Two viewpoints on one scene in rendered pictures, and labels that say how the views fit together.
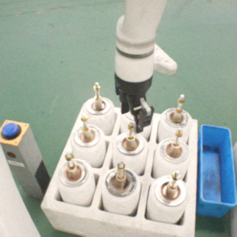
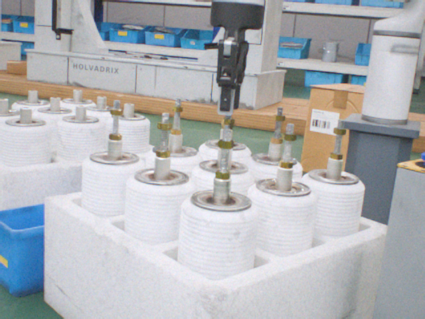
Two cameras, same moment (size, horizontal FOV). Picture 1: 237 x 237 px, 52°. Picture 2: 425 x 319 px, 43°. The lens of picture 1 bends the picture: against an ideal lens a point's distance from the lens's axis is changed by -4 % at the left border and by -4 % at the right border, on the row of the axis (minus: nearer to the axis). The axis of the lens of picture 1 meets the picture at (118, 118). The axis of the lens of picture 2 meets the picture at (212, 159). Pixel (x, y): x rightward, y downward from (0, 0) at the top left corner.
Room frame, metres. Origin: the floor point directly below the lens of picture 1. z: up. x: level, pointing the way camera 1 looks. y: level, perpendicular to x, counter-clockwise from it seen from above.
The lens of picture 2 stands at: (1.07, 0.40, 0.45)
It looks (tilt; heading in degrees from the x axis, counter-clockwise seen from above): 13 degrees down; 214
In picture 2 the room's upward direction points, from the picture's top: 5 degrees clockwise
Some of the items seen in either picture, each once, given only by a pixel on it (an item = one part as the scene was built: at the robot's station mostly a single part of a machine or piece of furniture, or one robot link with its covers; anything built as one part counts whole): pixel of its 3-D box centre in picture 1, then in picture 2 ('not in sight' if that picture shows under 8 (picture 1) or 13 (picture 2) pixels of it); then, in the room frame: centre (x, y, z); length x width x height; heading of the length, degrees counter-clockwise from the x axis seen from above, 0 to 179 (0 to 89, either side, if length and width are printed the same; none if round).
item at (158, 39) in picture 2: not in sight; (169, 36); (-3.65, -3.52, 0.36); 0.50 x 0.38 x 0.21; 14
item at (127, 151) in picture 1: (130, 144); (224, 167); (0.40, -0.03, 0.25); 0.08 x 0.08 x 0.01
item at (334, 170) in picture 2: (72, 170); (334, 169); (0.31, 0.11, 0.26); 0.02 x 0.02 x 0.03
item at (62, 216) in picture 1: (128, 174); (214, 266); (0.40, -0.03, 0.09); 0.39 x 0.39 x 0.18; 78
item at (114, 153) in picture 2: (177, 115); (115, 150); (0.49, -0.17, 0.26); 0.02 x 0.02 x 0.03
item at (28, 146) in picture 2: not in sight; (25, 168); (0.43, -0.48, 0.16); 0.10 x 0.10 x 0.18
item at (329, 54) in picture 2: not in sight; (330, 52); (-3.99, -1.75, 0.35); 0.16 x 0.15 x 0.19; 103
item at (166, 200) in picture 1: (170, 191); (225, 145); (0.26, -0.12, 0.25); 0.08 x 0.08 x 0.01
